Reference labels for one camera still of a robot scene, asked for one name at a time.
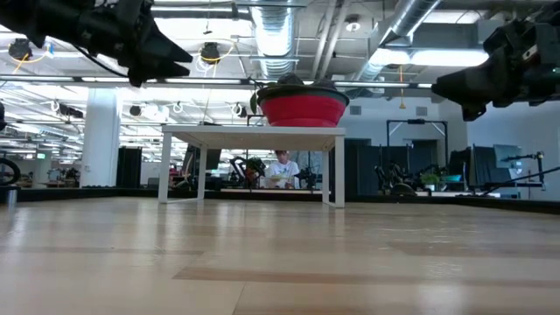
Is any grey computer monitor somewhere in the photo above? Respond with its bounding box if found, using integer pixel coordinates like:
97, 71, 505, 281
493, 143, 523, 170

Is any yellow hanging pendant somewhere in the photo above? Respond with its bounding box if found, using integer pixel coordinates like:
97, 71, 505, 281
397, 65, 407, 110

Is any white room pillar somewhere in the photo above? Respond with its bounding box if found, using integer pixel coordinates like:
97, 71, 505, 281
80, 87, 123, 188

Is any red bowl with dark rim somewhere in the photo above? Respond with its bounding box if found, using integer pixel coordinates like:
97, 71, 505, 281
256, 84, 351, 128

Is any background black robot pair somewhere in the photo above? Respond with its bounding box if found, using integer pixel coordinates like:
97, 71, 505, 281
374, 161, 417, 196

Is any silver ribbed ceiling duct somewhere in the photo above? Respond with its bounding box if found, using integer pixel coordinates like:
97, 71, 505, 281
250, 3, 299, 81

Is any black metal frame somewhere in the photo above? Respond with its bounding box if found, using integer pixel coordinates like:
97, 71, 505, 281
386, 118, 449, 176

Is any black slanted pole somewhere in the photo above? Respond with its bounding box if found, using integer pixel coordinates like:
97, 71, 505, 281
484, 164, 560, 196

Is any black ceiling device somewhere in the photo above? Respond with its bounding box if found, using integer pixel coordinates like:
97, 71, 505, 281
8, 38, 34, 60

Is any black table edge rail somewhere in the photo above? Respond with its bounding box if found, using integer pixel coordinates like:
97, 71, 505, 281
0, 186, 560, 215

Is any white small riser table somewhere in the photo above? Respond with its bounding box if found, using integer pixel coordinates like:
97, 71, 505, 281
157, 124, 347, 209

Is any black ceiling dome yellow cable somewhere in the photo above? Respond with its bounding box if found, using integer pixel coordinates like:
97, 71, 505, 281
200, 41, 222, 66

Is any black standing panel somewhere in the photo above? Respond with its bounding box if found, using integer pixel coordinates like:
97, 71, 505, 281
115, 146, 144, 189

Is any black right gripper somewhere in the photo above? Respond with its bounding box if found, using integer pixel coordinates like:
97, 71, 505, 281
430, 18, 560, 123

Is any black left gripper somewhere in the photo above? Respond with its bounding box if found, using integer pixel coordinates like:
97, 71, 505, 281
78, 0, 194, 88

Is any person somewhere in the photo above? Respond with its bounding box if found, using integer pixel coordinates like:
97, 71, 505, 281
262, 150, 303, 190

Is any black wheel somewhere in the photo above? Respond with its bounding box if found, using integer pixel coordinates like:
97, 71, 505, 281
0, 157, 22, 187

